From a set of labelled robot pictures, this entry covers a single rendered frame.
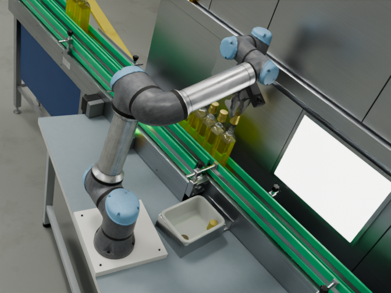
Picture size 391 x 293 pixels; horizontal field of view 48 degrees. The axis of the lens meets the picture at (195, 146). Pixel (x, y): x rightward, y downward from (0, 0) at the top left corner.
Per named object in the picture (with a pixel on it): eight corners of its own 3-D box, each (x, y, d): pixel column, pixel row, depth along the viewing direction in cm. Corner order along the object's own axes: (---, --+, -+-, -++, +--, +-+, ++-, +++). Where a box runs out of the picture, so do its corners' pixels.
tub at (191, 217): (221, 235, 180) (227, 222, 175) (180, 258, 166) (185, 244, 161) (195, 206, 188) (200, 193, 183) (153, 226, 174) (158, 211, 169)
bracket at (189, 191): (206, 191, 189) (210, 180, 184) (189, 198, 183) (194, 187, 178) (201, 185, 190) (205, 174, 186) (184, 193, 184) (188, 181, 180)
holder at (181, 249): (229, 231, 184) (235, 218, 179) (180, 258, 167) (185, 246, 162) (203, 203, 192) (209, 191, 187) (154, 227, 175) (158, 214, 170)
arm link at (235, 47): (242, 49, 139) (266, 47, 146) (221, 32, 145) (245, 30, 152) (234, 70, 144) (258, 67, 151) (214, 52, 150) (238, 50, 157)
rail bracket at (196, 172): (213, 178, 185) (222, 157, 178) (184, 191, 175) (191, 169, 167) (209, 174, 187) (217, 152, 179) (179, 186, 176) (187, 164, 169)
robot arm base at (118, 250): (103, 265, 153) (107, 248, 146) (86, 232, 161) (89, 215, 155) (141, 252, 161) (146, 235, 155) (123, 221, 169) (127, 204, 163)
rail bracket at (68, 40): (72, 55, 231) (74, 32, 222) (59, 57, 226) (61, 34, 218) (68, 51, 233) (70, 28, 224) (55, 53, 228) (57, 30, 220)
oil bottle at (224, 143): (223, 172, 191) (238, 135, 178) (213, 176, 187) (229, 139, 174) (214, 164, 194) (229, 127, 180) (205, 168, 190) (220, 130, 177)
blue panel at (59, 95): (182, 235, 229) (205, 179, 203) (156, 249, 218) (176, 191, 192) (45, 73, 306) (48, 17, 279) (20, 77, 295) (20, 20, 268)
